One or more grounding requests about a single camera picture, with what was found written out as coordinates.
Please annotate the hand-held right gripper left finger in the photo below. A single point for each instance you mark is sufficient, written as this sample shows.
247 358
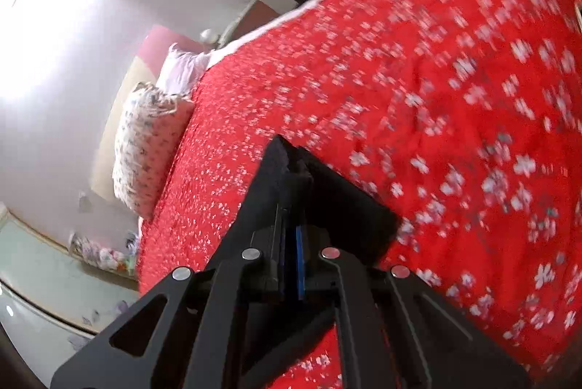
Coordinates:
282 266

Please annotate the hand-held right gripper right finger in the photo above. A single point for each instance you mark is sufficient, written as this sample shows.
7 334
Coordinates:
300 266

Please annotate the black pants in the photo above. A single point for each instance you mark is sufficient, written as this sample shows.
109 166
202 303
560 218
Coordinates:
327 198

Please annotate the white plush toy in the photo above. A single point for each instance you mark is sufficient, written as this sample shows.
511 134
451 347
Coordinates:
112 260

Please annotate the stuffed toys on shelf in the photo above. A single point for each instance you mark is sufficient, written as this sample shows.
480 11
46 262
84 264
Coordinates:
104 275

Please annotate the floral ruffled pillow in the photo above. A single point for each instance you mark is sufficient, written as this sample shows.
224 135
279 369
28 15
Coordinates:
145 143

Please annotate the lilac plush toy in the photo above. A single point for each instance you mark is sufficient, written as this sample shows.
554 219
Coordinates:
93 253

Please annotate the red floral bedspread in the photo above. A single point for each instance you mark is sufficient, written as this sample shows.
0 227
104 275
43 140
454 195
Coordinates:
409 98

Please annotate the glass jar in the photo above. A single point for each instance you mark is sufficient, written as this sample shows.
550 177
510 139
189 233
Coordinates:
76 242

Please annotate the white pillow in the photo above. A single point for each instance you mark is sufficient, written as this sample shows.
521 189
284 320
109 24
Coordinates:
182 68

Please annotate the white round lamp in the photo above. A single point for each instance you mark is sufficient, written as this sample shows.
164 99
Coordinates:
208 36

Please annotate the flower-print sliding wardrobe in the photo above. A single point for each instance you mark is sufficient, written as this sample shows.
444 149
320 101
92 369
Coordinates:
36 271

